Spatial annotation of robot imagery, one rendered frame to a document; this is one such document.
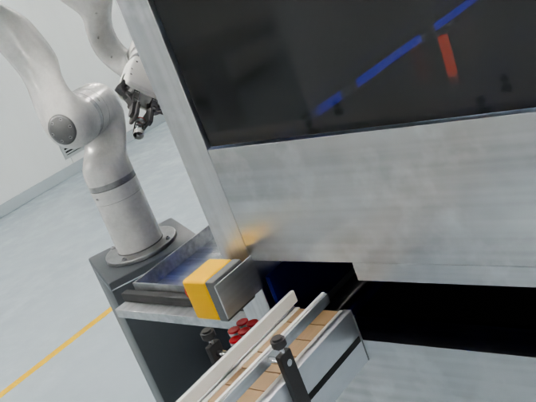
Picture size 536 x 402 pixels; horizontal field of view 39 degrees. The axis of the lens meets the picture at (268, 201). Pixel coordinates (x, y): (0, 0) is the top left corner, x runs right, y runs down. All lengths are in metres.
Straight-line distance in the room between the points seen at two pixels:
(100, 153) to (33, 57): 0.27
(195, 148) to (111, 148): 0.73
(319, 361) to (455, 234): 0.27
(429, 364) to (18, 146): 6.17
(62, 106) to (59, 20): 5.74
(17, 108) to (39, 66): 5.29
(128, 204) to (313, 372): 0.91
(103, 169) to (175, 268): 0.32
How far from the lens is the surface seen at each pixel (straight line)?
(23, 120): 7.14
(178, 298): 1.50
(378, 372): 1.21
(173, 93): 1.16
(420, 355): 1.14
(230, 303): 1.19
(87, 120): 1.79
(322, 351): 1.11
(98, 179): 1.86
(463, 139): 0.92
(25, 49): 1.86
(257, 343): 1.16
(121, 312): 1.62
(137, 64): 1.64
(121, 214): 1.88
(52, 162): 7.25
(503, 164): 0.91
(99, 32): 1.79
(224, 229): 1.23
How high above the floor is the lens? 1.49
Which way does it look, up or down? 19 degrees down
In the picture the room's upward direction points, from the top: 21 degrees counter-clockwise
